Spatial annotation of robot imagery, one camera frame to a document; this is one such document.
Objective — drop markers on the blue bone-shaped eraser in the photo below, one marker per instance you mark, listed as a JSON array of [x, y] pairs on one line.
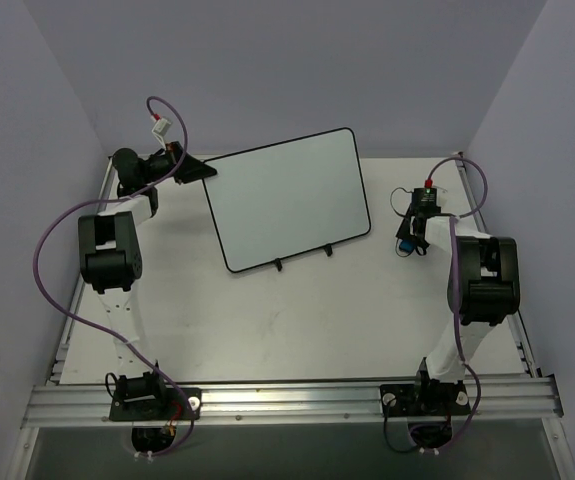
[[406, 246]]

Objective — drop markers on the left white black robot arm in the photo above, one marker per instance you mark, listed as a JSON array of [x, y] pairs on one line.
[[111, 262]]

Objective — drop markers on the aluminium back rail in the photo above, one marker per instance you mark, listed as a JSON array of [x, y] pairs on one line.
[[206, 157]]

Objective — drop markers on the aluminium front rail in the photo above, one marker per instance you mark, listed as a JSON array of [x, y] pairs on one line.
[[502, 398]]

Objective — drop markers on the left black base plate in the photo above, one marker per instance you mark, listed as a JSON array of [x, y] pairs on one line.
[[149, 408]]

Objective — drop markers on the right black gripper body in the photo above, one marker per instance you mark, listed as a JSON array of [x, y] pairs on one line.
[[406, 228]]

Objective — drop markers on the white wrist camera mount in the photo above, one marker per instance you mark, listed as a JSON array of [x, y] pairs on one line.
[[442, 196], [160, 128]]

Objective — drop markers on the aluminium left side rail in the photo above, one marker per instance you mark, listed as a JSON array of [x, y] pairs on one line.
[[64, 342]]

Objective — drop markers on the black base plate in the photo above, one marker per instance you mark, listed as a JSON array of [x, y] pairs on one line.
[[149, 408], [412, 400]]

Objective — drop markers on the white whiteboard black frame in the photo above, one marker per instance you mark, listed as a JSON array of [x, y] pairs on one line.
[[288, 198]]

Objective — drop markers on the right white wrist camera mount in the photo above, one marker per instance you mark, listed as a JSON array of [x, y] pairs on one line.
[[442, 196]]

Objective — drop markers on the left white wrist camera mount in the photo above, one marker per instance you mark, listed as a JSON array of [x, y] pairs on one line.
[[160, 128]]

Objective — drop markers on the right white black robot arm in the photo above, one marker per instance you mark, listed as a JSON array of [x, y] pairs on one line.
[[441, 365]]

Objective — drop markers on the aluminium rail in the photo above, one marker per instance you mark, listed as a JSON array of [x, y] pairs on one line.
[[502, 398], [206, 157], [484, 283], [64, 342]]

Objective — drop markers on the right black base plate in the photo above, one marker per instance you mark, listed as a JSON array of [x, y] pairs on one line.
[[412, 400]]

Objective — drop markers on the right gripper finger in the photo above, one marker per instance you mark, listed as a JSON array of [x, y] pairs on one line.
[[418, 232], [405, 230]]

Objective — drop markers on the aluminium right side rail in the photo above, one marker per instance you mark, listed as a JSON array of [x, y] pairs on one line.
[[484, 283]]

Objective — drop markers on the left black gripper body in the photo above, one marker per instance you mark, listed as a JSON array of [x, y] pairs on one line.
[[176, 163]]

